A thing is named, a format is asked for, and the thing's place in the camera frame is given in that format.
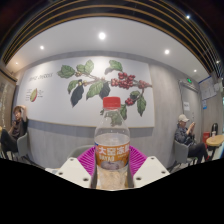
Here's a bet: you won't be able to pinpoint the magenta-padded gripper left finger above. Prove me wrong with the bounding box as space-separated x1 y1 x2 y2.
54 145 99 190

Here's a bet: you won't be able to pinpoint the person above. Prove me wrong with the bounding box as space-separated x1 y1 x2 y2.
173 114 210 165
0 104 30 158

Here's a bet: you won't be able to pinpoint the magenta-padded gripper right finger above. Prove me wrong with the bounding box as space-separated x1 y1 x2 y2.
126 145 171 189

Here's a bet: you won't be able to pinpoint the white wall notice board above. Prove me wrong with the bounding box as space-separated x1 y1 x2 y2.
199 75 218 102

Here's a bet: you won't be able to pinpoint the clear red-capped drink bottle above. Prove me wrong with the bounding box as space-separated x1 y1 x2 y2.
93 96 131 191

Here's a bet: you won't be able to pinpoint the grey shell chair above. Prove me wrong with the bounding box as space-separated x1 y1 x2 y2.
15 132 32 159
172 139 198 167
66 143 96 161

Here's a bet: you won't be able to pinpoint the round ceiling lights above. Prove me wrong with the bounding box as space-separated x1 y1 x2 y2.
13 13 200 74

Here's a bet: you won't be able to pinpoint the round wooden café table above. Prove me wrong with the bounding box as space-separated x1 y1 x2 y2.
205 134 224 148

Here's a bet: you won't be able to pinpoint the coffee plant wall mural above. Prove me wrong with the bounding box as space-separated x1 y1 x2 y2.
16 54 156 130

